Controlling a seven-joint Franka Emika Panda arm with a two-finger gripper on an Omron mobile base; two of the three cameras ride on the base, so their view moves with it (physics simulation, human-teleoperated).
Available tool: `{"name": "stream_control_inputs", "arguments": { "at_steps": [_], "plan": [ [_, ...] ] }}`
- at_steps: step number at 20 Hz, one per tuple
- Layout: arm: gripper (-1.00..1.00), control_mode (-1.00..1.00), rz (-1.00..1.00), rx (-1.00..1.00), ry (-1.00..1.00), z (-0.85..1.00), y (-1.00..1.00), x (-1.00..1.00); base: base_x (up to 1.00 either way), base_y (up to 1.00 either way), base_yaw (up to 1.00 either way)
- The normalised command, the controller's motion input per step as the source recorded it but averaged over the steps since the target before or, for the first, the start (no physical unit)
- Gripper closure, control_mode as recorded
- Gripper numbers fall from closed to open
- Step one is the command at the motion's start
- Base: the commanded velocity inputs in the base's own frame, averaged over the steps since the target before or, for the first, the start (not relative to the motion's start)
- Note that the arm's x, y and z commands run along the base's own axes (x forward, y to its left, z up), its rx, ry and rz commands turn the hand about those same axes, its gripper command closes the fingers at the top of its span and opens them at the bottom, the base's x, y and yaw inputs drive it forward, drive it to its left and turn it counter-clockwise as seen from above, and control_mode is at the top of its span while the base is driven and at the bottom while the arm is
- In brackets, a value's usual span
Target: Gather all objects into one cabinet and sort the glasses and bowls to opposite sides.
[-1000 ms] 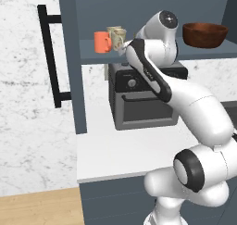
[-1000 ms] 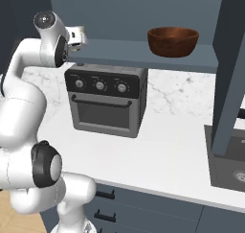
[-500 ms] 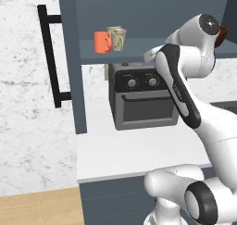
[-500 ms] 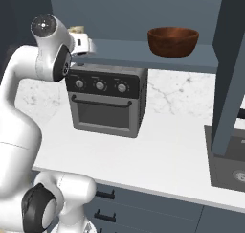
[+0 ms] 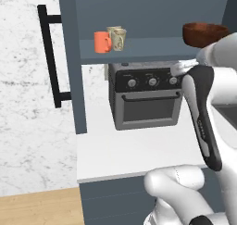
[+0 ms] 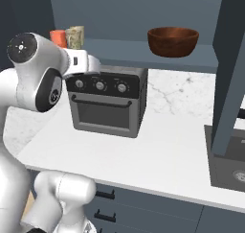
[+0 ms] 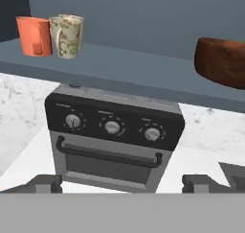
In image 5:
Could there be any grey toaster oven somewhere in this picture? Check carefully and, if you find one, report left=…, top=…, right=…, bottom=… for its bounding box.
left=107, top=61, right=185, bottom=131

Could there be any beige patterned cup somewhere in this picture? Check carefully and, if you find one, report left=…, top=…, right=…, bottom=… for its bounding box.
left=106, top=25, right=122, bottom=33
left=111, top=28, right=128, bottom=52

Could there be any blue-grey base cabinet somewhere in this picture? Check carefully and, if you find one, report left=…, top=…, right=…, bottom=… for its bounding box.
left=78, top=168, right=227, bottom=225

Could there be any grey sink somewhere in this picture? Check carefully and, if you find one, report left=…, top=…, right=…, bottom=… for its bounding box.
left=212, top=104, right=237, bottom=131

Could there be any blue-grey wall cabinet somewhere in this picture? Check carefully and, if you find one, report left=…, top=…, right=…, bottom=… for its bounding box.
left=73, top=0, right=237, bottom=65

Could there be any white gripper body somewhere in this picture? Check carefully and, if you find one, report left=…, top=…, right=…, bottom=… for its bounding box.
left=170, top=58, right=200, bottom=77

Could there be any brown wooden bowl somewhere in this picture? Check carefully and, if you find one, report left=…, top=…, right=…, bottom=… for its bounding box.
left=181, top=22, right=231, bottom=49

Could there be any black cabinet door handle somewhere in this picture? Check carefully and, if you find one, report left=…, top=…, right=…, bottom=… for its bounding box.
left=36, top=4, right=72, bottom=109

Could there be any blue-grey cabinet door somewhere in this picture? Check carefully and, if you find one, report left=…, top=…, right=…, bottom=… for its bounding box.
left=56, top=0, right=88, bottom=135
left=221, top=0, right=237, bottom=35

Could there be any orange mug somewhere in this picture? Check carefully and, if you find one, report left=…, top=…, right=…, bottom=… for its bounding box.
left=94, top=31, right=113, bottom=55

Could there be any black toaster oven handle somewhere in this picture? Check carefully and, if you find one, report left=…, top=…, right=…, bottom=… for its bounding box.
left=120, top=92, right=181, bottom=103

